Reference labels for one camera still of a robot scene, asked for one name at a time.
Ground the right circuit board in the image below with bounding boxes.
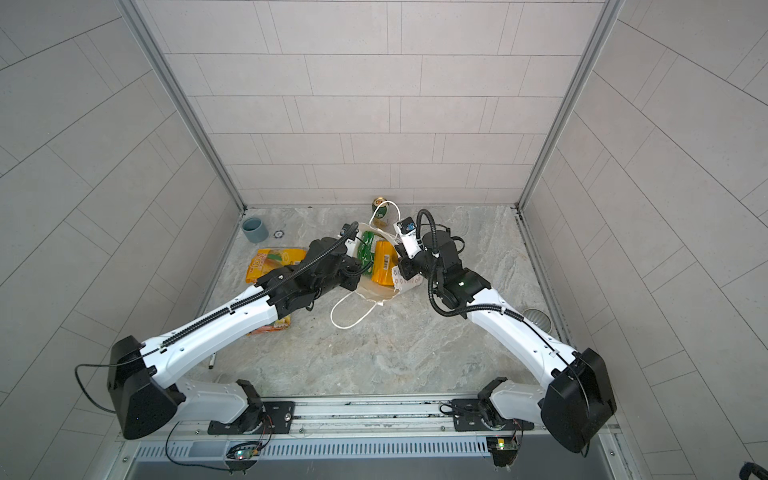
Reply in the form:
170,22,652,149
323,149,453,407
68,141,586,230
486,436,520,468

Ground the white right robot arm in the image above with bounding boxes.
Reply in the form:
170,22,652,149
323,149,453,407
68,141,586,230
395,218,616,453

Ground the green beer can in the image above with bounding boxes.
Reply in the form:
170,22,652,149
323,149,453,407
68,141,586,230
371,197,388,223

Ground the left circuit board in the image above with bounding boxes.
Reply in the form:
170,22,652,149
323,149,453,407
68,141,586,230
226,442,261,461

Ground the yellow mango snack bag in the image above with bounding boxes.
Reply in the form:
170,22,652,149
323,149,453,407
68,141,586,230
245,247,307,284

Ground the purple Fox's fruit candy bag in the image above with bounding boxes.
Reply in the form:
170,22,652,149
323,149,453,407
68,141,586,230
249,315,291,335

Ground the aluminium corner frame post left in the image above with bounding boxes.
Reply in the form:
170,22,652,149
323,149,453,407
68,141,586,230
115,0,247,214

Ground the green snack pack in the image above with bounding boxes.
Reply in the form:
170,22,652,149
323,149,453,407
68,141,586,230
357,231,375,276

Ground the aluminium corner frame post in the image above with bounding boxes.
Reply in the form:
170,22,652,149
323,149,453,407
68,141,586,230
115,0,247,214
517,0,623,212

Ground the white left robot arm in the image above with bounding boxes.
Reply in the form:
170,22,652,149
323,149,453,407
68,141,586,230
107,237,363,440

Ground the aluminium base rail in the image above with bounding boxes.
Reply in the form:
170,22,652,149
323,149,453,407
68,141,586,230
116,391,622,445

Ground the aluminium corner frame post right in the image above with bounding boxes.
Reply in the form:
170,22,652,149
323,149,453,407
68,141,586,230
517,0,623,212

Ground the circuit board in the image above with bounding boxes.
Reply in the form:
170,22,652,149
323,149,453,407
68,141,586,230
226,442,261,461
486,436,520,468

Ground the white printed paper bag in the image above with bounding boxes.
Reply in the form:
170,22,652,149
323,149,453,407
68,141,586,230
329,197,423,330

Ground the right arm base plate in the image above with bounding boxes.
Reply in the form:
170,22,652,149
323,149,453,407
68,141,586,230
439,398,535,432

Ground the teal cup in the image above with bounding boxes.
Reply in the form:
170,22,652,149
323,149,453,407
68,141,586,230
241,217,269,244

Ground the orange snack pack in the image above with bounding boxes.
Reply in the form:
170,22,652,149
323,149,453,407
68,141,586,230
371,238,398,287

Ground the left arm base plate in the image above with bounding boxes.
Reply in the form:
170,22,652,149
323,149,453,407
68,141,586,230
207,401,296,435

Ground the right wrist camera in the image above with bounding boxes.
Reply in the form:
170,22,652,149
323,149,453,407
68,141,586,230
396,217,422,259

